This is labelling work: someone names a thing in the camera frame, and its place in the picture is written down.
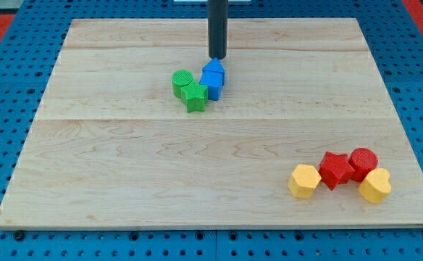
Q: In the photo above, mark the blue cube block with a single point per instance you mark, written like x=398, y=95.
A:
x=214, y=81

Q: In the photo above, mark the blue triangle block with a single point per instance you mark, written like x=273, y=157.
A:
x=215, y=66

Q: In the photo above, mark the green star block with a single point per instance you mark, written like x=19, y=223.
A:
x=194, y=96

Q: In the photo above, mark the green cylinder block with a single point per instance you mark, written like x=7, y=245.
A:
x=181, y=78

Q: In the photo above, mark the yellow hexagon block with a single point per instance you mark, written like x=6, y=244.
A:
x=303, y=181

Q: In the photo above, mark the light wooden board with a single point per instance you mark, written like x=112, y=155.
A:
x=111, y=147

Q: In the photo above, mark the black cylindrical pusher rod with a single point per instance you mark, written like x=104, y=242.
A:
x=217, y=28

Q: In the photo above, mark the red star block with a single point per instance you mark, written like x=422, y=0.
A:
x=335, y=169

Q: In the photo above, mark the red cylinder block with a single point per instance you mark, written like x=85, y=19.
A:
x=362, y=160

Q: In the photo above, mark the yellow heart block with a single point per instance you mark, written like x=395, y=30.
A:
x=376, y=186

